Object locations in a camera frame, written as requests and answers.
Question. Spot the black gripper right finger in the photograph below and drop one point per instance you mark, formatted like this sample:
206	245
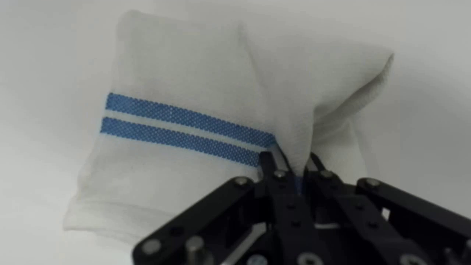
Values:
362	216

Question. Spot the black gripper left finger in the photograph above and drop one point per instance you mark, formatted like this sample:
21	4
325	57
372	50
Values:
280	207

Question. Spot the white cloth with blue stripes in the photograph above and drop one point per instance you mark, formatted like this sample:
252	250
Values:
196	69

